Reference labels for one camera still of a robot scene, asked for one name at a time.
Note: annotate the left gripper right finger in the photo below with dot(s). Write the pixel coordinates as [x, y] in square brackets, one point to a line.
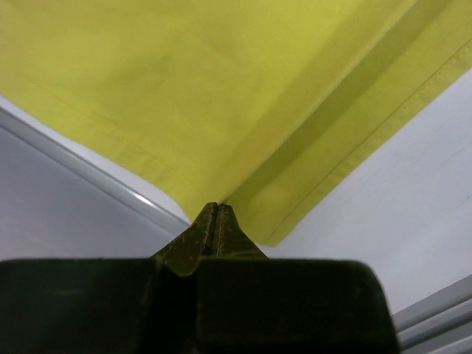
[229, 240]

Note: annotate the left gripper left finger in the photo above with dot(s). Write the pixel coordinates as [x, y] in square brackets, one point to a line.
[182, 255]

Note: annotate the aluminium rail frame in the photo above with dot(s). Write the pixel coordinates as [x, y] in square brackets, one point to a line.
[440, 323]

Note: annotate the yellow-green trousers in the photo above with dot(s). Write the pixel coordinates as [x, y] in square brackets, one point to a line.
[265, 105]

